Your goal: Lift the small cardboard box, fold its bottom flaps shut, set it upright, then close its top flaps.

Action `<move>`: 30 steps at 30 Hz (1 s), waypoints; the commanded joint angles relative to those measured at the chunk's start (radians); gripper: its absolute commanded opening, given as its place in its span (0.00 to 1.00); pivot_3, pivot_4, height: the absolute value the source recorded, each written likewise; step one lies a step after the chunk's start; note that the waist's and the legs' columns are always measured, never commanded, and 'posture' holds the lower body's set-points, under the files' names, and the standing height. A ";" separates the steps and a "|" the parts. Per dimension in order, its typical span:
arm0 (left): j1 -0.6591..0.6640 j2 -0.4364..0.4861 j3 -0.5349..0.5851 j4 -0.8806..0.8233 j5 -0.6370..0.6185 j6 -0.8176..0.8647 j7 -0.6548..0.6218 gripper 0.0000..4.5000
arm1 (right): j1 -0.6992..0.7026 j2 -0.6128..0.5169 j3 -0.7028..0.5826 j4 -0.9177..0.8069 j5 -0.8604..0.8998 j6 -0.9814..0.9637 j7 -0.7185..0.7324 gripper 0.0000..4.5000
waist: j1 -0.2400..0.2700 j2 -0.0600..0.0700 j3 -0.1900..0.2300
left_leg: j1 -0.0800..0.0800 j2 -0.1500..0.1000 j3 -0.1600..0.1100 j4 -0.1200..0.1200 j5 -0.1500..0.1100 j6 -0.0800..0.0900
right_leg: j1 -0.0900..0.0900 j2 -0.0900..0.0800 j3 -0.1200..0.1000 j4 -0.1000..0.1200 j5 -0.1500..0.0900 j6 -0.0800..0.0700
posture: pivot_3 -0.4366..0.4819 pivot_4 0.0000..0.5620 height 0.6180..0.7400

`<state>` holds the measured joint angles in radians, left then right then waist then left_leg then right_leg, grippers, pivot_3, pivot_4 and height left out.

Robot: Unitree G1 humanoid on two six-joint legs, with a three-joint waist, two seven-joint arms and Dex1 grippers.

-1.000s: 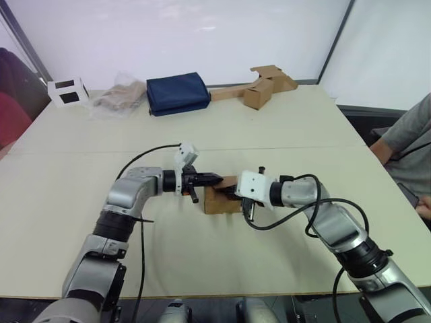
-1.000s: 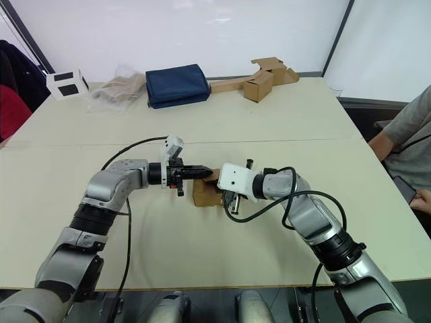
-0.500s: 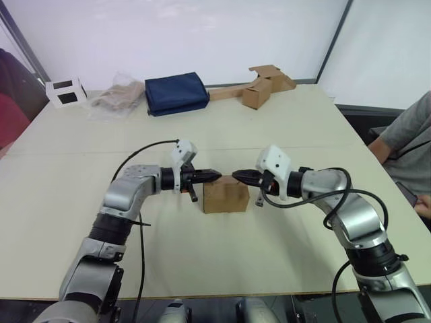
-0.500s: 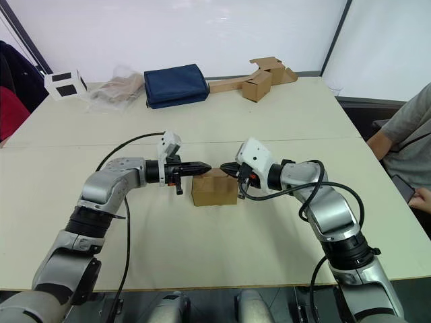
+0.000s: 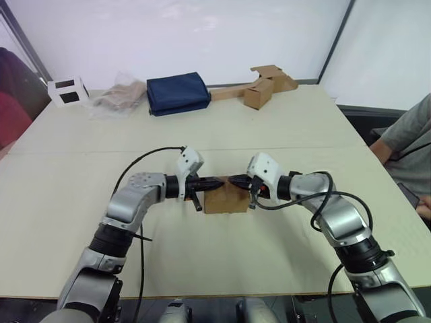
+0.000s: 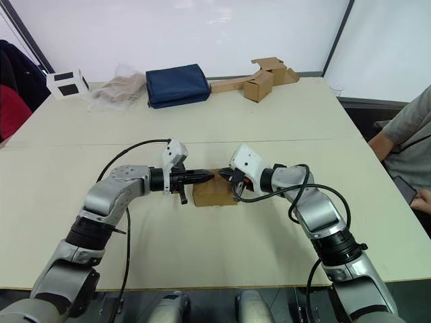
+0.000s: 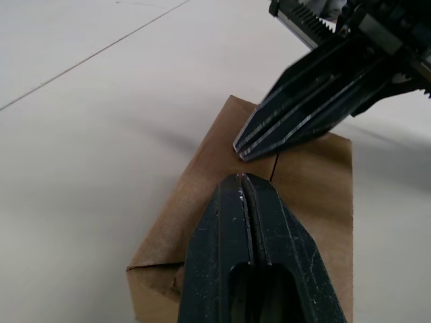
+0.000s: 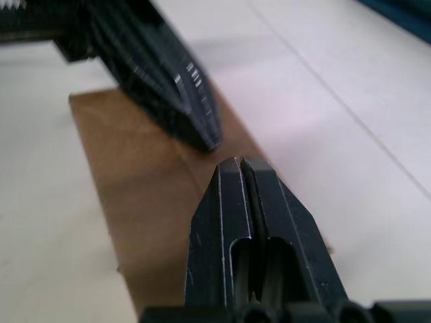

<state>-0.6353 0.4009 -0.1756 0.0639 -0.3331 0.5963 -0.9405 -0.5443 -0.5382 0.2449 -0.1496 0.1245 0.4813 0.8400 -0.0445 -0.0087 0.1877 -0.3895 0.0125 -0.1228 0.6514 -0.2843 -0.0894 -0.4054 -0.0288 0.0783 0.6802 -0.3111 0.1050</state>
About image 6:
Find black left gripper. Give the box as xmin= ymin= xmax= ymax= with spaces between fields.
xmin=168 ymin=163 xmax=214 ymax=206

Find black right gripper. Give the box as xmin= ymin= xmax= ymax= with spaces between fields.
xmin=218 ymin=168 xmax=254 ymax=202

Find small brown cardboard box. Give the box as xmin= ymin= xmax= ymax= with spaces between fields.
xmin=192 ymin=168 xmax=240 ymax=208

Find flat brown cardboard strip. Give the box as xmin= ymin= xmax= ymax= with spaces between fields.
xmin=209 ymin=75 xmax=257 ymax=94

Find closed brown cardboard box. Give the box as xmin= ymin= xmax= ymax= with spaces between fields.
xmin=243 ymin=72 xmax=274 ymax=103

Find open unfolded brown cardboard box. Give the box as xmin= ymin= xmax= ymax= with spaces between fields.
xmin=251 ymin=57 xmax=300 ymax=87

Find person's bare hand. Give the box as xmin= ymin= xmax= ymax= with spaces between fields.
xmin=410 ymin=189 xmax=431 ymax=211

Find folded navy blue fabric bag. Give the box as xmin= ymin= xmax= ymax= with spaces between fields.
xmin=145 ymin=63 xmax=211 ymax=110

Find clear plastic bag beige contents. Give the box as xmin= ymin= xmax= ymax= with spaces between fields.
xmin=86 ymin=62 xmax=149 ymax=114

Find silver rounded robot housing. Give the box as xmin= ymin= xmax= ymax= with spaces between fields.
xmin=234 ymin=289 xmax=275 ymax=323
xmin=147 ymin=291 xmax=191 ymax=323

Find white cube with black squares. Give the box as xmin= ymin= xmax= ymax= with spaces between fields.
xmin=46 ymin=69 xmax=90 ymax=101

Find black smartphone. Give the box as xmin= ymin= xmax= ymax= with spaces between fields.
xmin=392 ymin=175 xmax=419 ymax=205

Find person in grey shirt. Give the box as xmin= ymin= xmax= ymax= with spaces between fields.
xmin=367 ymin=83 xmax=431 ymax=194

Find red garment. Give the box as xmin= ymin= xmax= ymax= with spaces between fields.
xmin=0 ymin=83 xmax=34 ymax=143

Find dark jacket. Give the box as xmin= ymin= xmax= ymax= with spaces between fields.
xmin=0 ymin=39 xmax=57 ymax=114

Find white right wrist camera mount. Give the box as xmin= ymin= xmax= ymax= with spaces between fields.
xmin=228 ymin=143 xmax=267 ymax=194

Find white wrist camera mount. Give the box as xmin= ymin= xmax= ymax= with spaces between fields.
xmin=228 ymin=143 xmax=267 ymax=194
xmin=161 ymin=137 xmax=189 ymax=196

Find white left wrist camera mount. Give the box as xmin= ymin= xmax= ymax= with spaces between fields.
xmin=161 ymin=137 xmax=189 ymax=196

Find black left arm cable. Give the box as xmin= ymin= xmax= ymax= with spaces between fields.
xmin=96 ymin=139 xmax=172 ymax=323

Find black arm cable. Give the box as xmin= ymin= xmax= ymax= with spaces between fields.
xmin=234 ymin=164 xmax=352 ymax=323
xmin=96 ymin=139 xmax=172 ymax=323

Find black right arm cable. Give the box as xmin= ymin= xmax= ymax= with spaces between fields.
xmin=234 ymin=164 xmax=352 ymax=323

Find dark window frame post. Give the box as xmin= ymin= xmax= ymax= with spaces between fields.
xmin=322 ymin=0 xmax=355 ymax=77
xmin=0 ymin=0 xmax=57 ymax=74

